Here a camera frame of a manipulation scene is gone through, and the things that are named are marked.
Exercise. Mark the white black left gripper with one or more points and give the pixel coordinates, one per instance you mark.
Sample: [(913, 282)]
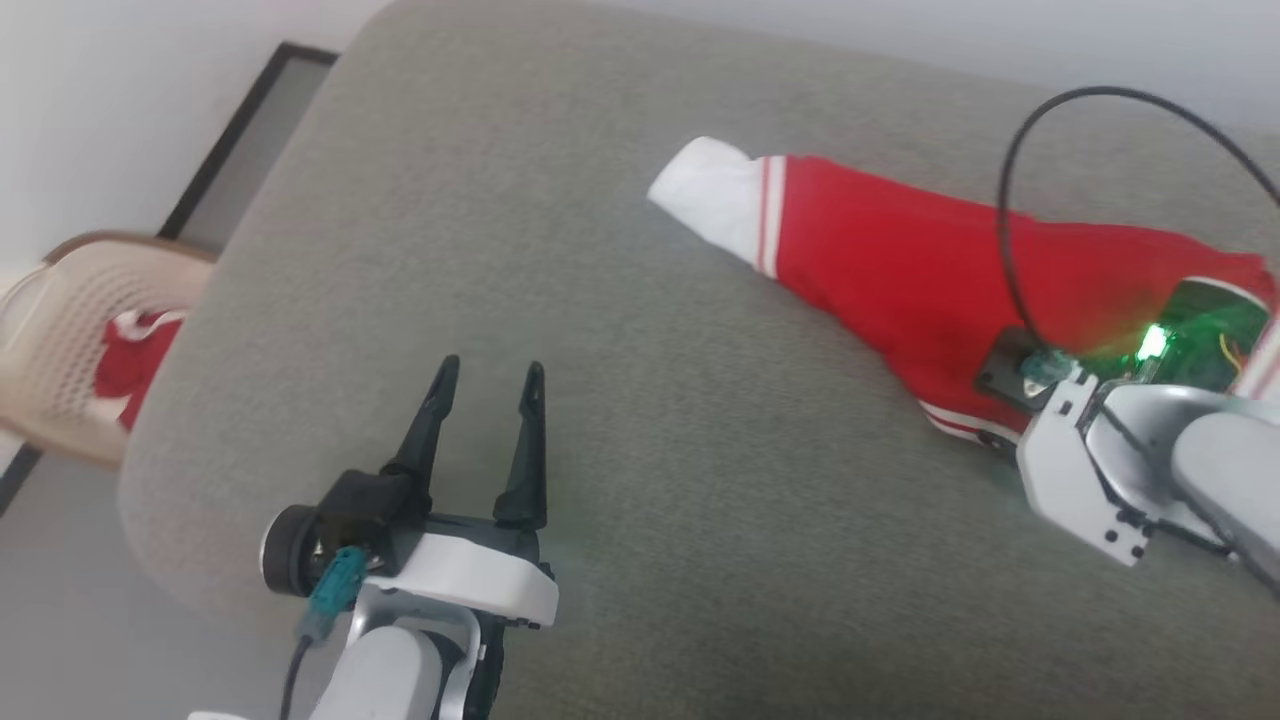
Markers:
[(470, 575)]

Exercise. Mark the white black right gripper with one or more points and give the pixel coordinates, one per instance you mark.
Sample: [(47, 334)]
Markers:
[(1060, 460)]

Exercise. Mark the red white lettered jersey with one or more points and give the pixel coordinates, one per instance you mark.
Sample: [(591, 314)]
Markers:
[(900, 260)]

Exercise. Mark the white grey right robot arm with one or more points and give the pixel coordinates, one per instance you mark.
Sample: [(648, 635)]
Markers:
[(1220, 450)]

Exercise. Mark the red cloth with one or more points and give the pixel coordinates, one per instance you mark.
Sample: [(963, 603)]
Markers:
[(135, 365)]

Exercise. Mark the grey fabric sofa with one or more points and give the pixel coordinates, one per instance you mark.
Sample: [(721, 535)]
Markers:
[(650, 480)]

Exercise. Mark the black framed panel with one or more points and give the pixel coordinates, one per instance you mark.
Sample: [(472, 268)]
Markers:
[(250, 120)]

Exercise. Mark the beige plastic laundry basket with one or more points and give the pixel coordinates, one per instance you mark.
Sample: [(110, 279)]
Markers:
[(60, 330)]

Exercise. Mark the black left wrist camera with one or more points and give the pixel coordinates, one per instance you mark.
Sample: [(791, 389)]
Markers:
[(360, 510)]

